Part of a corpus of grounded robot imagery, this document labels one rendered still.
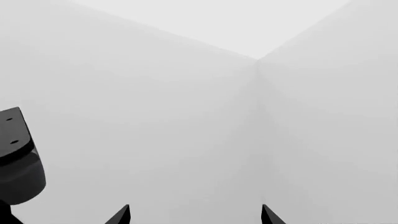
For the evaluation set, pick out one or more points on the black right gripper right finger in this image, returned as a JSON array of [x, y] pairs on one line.
[[269, 217]]

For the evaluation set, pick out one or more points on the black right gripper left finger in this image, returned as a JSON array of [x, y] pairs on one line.
[[122, 217]]

